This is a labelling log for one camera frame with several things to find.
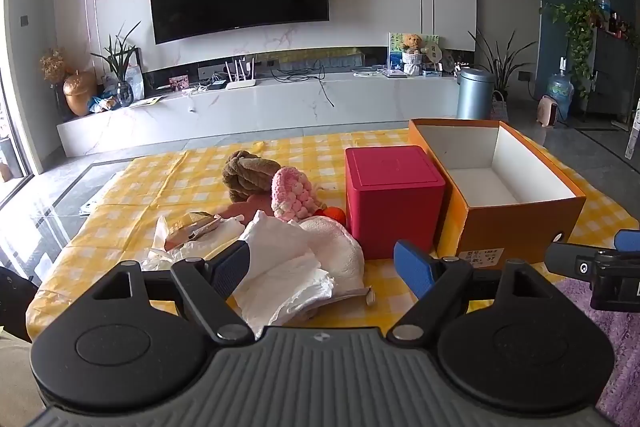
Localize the orange cardboard shoe box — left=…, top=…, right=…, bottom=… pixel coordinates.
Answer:
left=407, top=118, right=587, bottom=264

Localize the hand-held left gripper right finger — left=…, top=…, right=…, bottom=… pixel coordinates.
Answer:
left=386, top=240, right=568, bottom=342

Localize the green painted picture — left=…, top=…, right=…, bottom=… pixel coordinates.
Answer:
left=387, top=32, right=441, bottom=75

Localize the tall leafy potted plant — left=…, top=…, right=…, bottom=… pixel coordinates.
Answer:
left=467, top=29, right=531, bottom=108

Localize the golden acorn jar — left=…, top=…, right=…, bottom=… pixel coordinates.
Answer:
left=62, top=69, right=98, bottom=116

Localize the dark cloth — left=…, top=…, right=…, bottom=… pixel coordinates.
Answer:
left=0, top=266, right=40, bottom=343

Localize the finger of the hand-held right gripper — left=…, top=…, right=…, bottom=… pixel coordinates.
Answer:
left=545, top=243, right=601, bottom=277
left=614, top=229, right=640, bottom=253

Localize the red square box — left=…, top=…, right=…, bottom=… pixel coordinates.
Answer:
left=345, top=145, right=447, bottom=260

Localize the white plastic bag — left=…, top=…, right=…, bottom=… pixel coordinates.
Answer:
left=141, top=214, right=201, bottom=273

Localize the pink space heater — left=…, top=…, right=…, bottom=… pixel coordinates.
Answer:
left=535, top=95, right=561, bottom=128

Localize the grey drawer cabinet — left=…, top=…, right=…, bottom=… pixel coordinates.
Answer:
left=585, top=27, right=640, bottom=122

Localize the pink crochet hat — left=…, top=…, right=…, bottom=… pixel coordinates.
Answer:
left=270, top=167, right=317, bottom=223

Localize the glass sliding door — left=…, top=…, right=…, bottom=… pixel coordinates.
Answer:
left=0, top=0, right=36, bottom=188

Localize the white crinkled tissue paper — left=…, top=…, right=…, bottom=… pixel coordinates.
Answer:
left=232, top=209, right=336, bottom=340

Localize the brown teddy bear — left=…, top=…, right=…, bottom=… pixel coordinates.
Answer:
left=400, top=33, right=427, bottom=78

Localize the black cable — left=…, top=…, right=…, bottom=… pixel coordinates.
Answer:
left=272, top=59, right=336, bottom=108

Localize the grey metal trash can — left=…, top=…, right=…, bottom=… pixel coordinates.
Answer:
left=456, top=68, right=497, bottom=120

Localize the white upright carton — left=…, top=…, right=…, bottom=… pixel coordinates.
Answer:
left=625, top=99, right=640, bottom=160

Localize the green plant in glass vase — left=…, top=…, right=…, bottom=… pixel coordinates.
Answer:
left=90, top=22, right=143, bottom=108

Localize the trailing ivy plant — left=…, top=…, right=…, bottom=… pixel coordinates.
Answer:
left=542, top=0, right=608, bottom=100

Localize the yellow checkered tablecloth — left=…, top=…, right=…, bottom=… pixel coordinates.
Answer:
left=26, top=127, right=640, bottom=343

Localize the dried flower bunch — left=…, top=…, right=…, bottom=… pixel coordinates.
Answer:
left=40, top=48, right=68, bottom=82

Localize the white marble television console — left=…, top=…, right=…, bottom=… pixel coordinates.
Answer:
left=56, top=72, right=463, bottom=158

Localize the blue snack bag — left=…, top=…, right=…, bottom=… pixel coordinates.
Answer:
left=89, top=94, right=118, bottom=114

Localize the brown knotted plush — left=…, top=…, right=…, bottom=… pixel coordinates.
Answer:
left=221, top=150, right=282, bottom=204

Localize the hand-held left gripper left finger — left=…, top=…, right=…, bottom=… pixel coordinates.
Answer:
left=75, top=240, right=255, bottom=343

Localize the blue water bottle with pump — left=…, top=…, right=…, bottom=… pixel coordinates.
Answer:
left=546, top=57, right=575, bottom=120

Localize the white router with antennas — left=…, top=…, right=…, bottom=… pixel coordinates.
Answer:
left=223, top=57, right=257, bottom=90

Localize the beige sofa cushion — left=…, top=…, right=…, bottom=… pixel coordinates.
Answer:
left=0, top=332, right=36, bottom=427

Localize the purple fluffy blanket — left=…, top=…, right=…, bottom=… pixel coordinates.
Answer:
left=555, top=277, right=640, bottom=427

